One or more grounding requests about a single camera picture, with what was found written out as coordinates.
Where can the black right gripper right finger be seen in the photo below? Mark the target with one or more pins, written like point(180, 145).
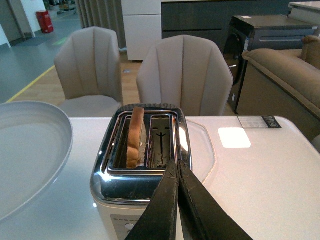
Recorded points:
point(201, 216)

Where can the red bin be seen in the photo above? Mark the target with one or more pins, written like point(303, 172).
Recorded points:
point(44, 21)

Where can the slice of brown bread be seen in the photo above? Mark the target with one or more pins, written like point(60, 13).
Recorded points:
point(134, 138)

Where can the beige chair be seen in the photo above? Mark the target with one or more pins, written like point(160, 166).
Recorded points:
point(89, 69)
point(188, 72)

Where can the brown sofa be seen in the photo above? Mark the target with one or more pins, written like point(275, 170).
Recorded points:
point(284, 83)

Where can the black white label sticker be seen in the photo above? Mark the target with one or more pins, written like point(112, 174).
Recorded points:
point(259, 122)

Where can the white chrome toaster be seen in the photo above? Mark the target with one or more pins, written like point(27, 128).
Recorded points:
point(121, 193)

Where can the grey round plate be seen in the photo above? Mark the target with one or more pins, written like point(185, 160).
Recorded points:
point(36, 140)

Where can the black appliance box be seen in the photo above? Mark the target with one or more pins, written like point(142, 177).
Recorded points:
point(250, 32)

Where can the white pillar cabinet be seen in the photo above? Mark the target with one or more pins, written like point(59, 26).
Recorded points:
point(142, 25)

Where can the beige chair on left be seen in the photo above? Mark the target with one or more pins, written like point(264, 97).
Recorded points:
point(89, 69)

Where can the beige chair on right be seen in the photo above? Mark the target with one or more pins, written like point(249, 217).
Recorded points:
point(188, 72)

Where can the dark kitchen counter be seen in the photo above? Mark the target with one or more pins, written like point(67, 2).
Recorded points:
point(210, 19)

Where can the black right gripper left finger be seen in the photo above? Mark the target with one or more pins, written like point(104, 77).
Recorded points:
point(159, 220)

